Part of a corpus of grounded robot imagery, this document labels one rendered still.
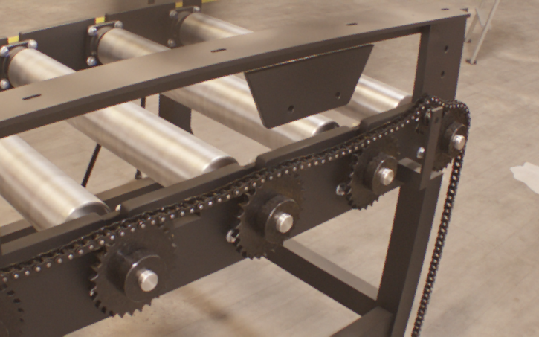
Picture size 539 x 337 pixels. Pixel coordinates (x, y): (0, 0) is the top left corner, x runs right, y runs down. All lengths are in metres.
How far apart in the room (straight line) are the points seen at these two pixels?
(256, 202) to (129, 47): 0.85
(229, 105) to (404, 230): 0.54
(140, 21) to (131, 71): 1.22
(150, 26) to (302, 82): 1.01
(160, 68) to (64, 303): 0.40
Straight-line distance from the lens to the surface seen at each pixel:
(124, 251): 1.17
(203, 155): 1.44
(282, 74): 1.35
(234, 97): 1.75
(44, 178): 1.35
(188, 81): 1.22
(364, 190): 1.57
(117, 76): 1.07
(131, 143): 1.55
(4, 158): 1.45
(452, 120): 1.79
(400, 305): 2.04
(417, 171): 1.71
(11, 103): 1.00
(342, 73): 1.48
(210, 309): 2.55
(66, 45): 2.18
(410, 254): 1.94
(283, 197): 1.35
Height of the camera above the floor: 1.54
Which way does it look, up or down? 26 degrees down
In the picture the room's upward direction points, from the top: 5 degrees clockwise
